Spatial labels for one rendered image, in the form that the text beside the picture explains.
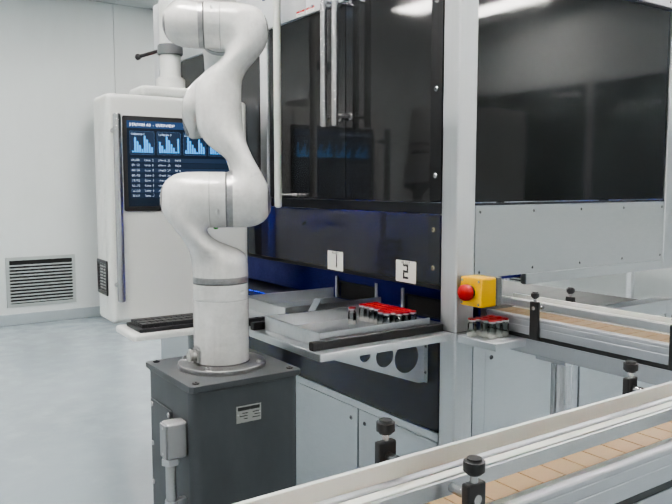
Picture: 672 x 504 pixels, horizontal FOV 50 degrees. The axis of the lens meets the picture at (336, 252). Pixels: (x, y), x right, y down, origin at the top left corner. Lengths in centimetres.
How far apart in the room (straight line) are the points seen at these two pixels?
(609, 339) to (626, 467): 78
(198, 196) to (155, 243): 98
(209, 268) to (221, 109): 34
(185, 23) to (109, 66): 565
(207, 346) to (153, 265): 96
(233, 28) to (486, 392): 111
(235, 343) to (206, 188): 33
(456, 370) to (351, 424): 52
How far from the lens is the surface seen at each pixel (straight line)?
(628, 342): 166
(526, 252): 200
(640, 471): 96
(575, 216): 215
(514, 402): 206
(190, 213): 151
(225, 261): 152
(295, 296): 231
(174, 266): 250
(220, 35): 163
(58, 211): 705
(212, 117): 156
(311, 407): 245
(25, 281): 702
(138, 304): 247
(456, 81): 183
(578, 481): 86
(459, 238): 181
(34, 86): 706
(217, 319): 153
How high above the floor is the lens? 126
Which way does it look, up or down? 5 degrees down
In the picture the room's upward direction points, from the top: straight up
